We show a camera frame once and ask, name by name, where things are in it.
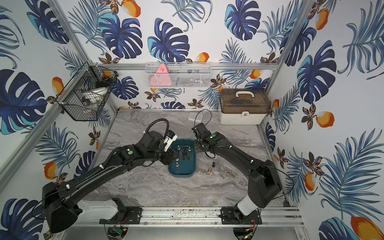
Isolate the small white square box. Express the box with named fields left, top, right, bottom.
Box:
left=188, top=112, right=204, bottom=123

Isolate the clear wall shelf basket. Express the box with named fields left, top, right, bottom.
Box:
left=145, top=62, right=212, bottom=88

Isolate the pink triangle item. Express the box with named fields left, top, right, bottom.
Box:
left=149, top=64, right=172, bottom=88

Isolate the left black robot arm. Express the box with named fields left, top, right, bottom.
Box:
left=42, top=145, right=179, bottom=234

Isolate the teal plastic storage box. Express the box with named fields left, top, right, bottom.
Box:
left=168, top=139, right=197, bottom=178

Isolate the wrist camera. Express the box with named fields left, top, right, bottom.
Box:
left=143, top=130, right=178, bottom=152
left=192, top=123, right=211, bottom=141

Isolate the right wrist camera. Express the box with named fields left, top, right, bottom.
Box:
left=192, top=123, right=211, bottom=141

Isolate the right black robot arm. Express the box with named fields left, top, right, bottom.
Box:
left=197, top=133, right=283, bottom=217

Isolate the white box with brown lid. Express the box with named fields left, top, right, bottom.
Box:
left=219, top=89, right=271, bottom=125

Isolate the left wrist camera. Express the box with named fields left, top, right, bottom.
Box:
left=143, top=130, right=178, bottom=152

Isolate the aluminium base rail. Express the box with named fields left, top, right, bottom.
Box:
left=119, top=205, right=304, bottom=228

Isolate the black wire basket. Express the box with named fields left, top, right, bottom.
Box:
left=55, top=62, right=119, bottom=122

